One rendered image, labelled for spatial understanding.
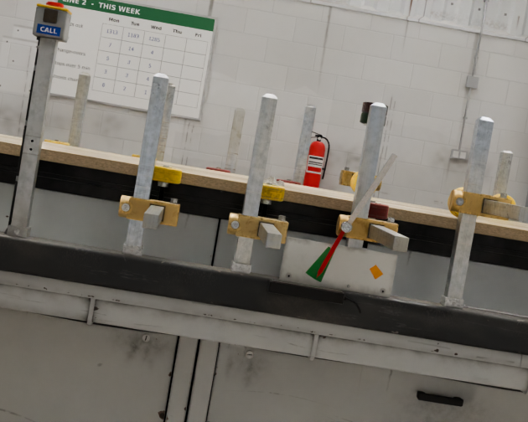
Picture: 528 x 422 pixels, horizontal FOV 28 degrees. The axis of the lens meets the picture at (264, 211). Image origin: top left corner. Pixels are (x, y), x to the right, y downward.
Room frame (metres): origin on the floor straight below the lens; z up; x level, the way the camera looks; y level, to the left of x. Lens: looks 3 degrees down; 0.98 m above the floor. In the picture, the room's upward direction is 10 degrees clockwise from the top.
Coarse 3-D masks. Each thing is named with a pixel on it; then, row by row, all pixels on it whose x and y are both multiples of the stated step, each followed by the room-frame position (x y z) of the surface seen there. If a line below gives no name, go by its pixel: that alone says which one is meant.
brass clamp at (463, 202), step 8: (456, 192) 2.42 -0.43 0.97; (464, 192) 2.42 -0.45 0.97; (448, 200) 2.46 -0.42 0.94; (456, 200) 2.41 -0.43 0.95; (464, 200) 2.42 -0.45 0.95; (472, 200) 2.42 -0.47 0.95; (480, 200) 2.42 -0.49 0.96; (496, 200) 2.42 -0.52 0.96; (504, 200) 2.42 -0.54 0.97; (448, 208) 2.44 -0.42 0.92; (456, 208) 2.42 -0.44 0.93; (464, 208) 2.42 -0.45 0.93; (472, 208) 2.42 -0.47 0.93; (480, 208) 2.42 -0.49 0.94; (488, 216) 2.42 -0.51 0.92; (496, 216) 2.42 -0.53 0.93
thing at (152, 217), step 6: (150, 210) 2.18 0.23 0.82; (156, 210) 2.21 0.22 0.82; (162, 210) 2.26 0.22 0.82; (144, 216) 2.09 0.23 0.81; (150, 216) 2.09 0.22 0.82; (156, 216) 2.09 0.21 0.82; (162, 216) 2.33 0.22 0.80; (144, 222) 2.09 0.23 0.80; (150, 222) 2.09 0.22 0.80; (156, 222) 2.09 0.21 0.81; (150, 228) 2.09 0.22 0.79; (156, 228) 2.09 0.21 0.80
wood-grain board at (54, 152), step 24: (0, 144) 2.52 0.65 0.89; (48, 144) 3.00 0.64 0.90; (96, 168) 2.53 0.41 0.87; (120, 168) 2.54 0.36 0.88; (192, 168) 3.06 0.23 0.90; (240, 192) 2.56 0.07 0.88; (288, 192) 2.57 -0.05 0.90; (312, 192) 2.75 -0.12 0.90; (336, 192) 3.22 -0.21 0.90; (408, 216) 2.59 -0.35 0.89; (432, 216) 2.59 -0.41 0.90; (480, 216) 3.28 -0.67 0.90
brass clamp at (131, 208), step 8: (120, 200) 2.37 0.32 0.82; (128, 200) 2.37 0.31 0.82; (136, 200) 2.36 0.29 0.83; (144, 200) 2.37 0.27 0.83; (152, 200) 2.37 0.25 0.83; (120, 208) 2.36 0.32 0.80; (128, 208) 2.36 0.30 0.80; (136, 208) 2.37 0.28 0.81; (144, 208) 2.37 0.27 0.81; (168, 208) 2.37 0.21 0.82; (176, 208) 2.37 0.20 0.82; (120, 216) 2.38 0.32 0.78; (128, 216) 2.36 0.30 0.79; (136, 216) 2.37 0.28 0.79; (168, 216) 2.37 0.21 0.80; (176, 216) 2.37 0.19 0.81; (168, 224) 2.37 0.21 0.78; (176, 224) 2.37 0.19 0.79
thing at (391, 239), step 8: (376, 232) 2.30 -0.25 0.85; (384, 232) 2.22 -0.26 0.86; (392, 232) 2.21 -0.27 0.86; (376, 240) 2.29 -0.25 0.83; (384, 240) 2.20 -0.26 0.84; (392, 240) 2.11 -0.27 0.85; (400, 240) 2.10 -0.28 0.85; (408, 240) 2.10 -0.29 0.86; (392, 248) 2.10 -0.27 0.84; (400, 248) 2.10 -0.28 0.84
